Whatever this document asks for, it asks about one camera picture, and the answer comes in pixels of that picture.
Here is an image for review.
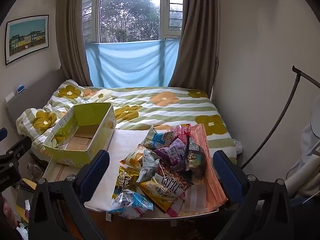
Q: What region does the pile of snack packets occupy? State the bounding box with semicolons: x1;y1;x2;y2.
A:
84;129;220;218

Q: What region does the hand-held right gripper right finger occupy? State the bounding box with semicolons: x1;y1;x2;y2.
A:
212;149;293;240

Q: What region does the white blue snack packet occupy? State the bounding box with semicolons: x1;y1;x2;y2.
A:
108;189;154;218

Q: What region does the window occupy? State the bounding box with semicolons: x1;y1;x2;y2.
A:
82;0;184;43

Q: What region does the yellow snack packet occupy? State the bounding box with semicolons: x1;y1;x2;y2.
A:
137;176;187;213

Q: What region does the framed wall picture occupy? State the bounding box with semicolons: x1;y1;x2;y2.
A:
5;14;50;66

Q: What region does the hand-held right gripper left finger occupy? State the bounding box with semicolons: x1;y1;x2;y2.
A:
28;149;111;240

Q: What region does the dark snack packet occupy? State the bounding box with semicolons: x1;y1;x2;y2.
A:
185;140;207;179

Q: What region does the floral striped blanket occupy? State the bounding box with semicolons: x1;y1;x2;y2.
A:
16;79;238;164

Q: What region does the gold snack packet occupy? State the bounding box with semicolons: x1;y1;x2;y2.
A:
112;167;141;199

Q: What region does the purple snack packet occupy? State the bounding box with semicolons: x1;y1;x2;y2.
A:
153;139;188;172

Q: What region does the green cardboard box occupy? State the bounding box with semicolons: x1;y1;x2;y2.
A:
42;102;117;168

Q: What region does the brown curtain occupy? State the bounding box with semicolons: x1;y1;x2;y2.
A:
169;0;220;95
55;0;92;87

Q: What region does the light blue cloth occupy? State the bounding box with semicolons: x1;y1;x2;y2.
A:
85;39;180;88

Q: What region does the pink printed snack packet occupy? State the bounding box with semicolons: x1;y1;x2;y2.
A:
171;123;192;144

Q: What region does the black curved stand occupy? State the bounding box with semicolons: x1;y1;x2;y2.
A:
241;65;320;170

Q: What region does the light blue cartoon snack packet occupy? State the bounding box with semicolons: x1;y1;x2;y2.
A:
140;126;175;150

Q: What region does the grey white snack packet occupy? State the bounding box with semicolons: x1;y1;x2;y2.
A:
137;149;162;183

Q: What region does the yellow white chip packet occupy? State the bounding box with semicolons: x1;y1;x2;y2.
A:
119;147;148;171

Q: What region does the grey headboard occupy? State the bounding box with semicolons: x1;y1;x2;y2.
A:
5;69;67;123

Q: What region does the pink plastic bag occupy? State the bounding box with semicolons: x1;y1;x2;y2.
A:
191;124;228;212

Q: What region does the pink white snack packet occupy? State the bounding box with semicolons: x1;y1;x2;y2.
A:
166;197;187;217

